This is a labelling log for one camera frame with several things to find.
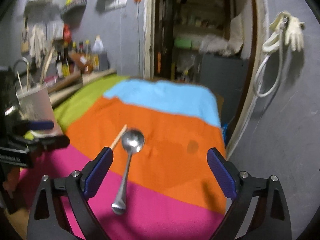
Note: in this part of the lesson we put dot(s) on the red plastic bag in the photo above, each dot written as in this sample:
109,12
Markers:
67,35

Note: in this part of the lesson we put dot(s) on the chrome kitchen faucet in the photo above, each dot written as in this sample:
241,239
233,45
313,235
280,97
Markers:
21,69

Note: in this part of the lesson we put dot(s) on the dark sauce bottle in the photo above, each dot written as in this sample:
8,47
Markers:
65,62

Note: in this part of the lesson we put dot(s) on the cream rubber glove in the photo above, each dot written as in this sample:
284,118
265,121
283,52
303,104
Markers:
293,35

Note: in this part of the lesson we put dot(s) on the grey cabinet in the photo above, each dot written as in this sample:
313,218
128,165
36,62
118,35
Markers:
224,76

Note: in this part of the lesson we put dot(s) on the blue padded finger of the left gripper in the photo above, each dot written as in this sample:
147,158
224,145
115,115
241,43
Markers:
40,125

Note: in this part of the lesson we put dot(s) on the white wall socket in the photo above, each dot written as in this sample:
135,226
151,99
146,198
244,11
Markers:
115,4

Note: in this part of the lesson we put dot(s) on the wooden knife holder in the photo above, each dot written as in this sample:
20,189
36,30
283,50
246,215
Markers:
25,36

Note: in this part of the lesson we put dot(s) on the hanging beige towel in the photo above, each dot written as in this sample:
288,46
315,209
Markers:
38,45

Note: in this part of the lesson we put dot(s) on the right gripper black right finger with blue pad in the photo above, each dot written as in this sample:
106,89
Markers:
271,218

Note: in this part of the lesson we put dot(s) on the white plastic utensil holder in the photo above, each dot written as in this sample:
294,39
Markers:
36,106

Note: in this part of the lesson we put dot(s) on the silver metal spoon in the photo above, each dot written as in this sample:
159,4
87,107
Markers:
132,142

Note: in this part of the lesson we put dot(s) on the grey wall shelf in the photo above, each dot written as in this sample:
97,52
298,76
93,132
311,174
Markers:
73,5

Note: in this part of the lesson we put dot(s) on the multicoloured striped cloth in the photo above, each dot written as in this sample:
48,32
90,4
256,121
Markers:
171,191

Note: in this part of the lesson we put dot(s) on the clear plastic bag on cabinet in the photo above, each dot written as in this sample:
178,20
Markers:
218,45

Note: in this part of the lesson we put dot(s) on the green box on shelf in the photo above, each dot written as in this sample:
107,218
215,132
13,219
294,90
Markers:
182,43

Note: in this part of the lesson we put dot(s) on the white wall box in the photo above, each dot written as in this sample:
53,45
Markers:
55,30

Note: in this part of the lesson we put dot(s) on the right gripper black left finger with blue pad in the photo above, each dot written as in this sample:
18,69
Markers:
48,218

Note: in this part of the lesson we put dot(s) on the wooden chopstick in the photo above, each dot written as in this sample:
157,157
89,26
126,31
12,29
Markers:
118,137

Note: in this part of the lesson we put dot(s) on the clear oil jug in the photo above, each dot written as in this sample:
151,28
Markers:
98,47

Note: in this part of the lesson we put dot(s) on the white pillow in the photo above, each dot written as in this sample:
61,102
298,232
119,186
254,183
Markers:
237,30

